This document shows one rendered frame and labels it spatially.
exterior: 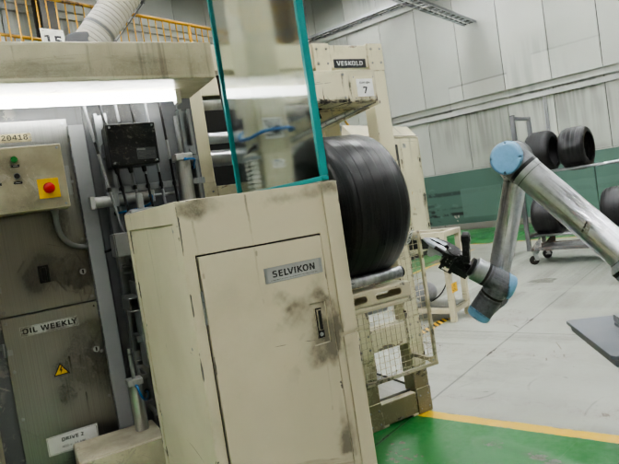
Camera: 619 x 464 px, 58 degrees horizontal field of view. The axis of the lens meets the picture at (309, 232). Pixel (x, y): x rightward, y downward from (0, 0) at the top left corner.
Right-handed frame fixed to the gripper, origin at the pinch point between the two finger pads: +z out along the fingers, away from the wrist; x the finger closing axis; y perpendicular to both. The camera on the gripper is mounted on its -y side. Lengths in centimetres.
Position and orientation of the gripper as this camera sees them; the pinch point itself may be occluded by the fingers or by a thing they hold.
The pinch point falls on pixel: (427, 238)
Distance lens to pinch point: 216.9
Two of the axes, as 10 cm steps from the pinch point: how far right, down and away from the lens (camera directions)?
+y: -3.5, 7.8, 5.3
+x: 3.1, -4.3, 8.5
